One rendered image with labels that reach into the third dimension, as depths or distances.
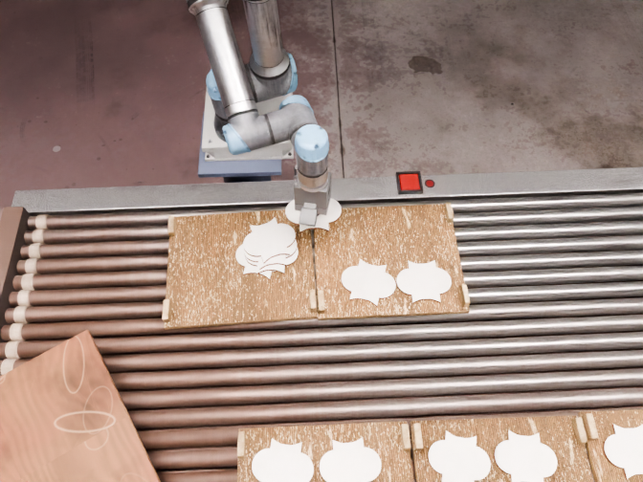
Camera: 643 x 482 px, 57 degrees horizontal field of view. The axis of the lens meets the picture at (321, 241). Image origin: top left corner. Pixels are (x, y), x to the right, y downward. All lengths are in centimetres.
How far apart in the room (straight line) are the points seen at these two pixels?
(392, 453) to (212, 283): 65
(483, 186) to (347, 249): 49
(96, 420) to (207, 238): 58
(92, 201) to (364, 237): 83
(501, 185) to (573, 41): 214
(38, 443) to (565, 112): 294
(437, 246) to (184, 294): 72
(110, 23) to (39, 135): 90
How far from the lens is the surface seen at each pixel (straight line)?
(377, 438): 149
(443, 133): 322
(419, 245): 171
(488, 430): 155
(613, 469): 163
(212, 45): 144
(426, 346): 159
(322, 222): 156
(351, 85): 340
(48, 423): 152
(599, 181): 203
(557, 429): 160
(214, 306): 162
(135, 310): 169
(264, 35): 165
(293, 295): 161
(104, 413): 148
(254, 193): 182
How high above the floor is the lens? 239
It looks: 60 degrees down
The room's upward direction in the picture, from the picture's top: straight up
